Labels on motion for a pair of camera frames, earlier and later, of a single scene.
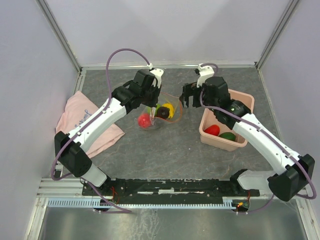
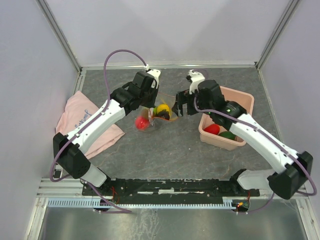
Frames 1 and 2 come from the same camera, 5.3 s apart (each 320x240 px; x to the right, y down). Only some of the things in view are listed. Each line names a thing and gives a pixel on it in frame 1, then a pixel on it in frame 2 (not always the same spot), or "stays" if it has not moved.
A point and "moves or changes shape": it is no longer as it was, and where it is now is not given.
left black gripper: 154,102 stays
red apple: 144,120 moves or changes shape
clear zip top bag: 168,108 stays
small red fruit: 213,129 stays
